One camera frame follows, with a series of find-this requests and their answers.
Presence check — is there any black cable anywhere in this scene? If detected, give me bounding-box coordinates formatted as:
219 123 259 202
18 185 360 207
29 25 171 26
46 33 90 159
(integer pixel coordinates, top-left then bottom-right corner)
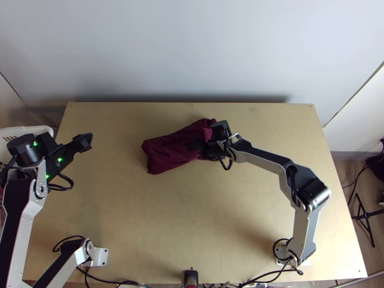
218 156 234 171
52 235 88 253
46 172 74 192
272 238 304 276

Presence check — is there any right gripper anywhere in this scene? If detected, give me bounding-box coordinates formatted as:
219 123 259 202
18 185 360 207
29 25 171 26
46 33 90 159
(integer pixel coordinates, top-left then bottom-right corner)
188 140 228 163

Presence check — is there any maroon t-shirt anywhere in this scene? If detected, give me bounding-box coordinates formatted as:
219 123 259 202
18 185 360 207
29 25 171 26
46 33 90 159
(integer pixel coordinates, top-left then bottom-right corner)
141 118 218 175

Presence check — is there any white laundry basket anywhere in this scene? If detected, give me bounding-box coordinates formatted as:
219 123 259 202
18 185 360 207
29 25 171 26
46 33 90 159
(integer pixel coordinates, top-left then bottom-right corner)
0 125 55 168

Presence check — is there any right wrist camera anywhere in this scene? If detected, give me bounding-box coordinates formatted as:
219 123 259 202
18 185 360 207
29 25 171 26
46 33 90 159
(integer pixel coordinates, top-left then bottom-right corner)
211 120 232 141

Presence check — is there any black light stand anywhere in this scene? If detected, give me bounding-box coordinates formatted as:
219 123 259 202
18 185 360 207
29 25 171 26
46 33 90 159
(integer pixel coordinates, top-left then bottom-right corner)
351 192 384 249

